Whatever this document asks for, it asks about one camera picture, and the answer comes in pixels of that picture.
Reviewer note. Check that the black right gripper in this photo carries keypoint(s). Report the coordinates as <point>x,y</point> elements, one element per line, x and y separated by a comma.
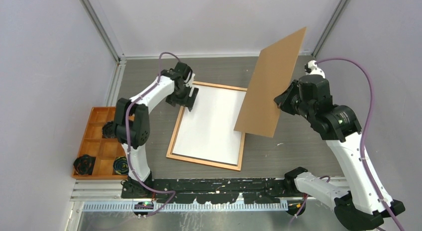
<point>282,100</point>

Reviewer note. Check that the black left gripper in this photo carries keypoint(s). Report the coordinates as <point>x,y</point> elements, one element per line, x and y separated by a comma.
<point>188,101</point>

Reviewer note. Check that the brown backing board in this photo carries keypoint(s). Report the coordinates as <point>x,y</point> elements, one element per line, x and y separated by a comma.
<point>272,75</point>

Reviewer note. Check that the plant photo print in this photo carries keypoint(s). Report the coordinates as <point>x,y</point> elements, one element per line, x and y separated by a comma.
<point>211,124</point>

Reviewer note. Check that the orange wooden picture frame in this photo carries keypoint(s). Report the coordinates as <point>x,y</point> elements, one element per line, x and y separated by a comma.
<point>173,147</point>

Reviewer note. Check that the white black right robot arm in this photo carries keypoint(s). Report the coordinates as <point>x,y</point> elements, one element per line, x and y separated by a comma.
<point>365,203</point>

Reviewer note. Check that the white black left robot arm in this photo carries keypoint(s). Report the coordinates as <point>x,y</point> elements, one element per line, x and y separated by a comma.
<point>131,124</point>

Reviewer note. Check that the black tape roll upper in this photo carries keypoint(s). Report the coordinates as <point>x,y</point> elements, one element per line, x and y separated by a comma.
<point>107,130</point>

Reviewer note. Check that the black tape roll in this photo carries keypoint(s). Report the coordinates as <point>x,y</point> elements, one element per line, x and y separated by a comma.
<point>84,165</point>
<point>107,130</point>

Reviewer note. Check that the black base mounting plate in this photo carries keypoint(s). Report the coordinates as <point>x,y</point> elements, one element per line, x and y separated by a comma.
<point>215,191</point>

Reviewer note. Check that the dark striped tape roll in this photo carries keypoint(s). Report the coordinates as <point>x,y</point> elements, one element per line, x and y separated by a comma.
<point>120,166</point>

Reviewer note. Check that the orange compartment tray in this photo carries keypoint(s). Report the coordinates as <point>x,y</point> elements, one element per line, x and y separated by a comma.
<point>104,151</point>

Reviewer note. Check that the black tape roll lower left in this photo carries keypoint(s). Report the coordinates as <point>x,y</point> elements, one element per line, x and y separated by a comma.
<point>84,165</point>

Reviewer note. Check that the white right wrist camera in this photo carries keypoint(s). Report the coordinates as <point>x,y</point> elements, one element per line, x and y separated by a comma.
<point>311,68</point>

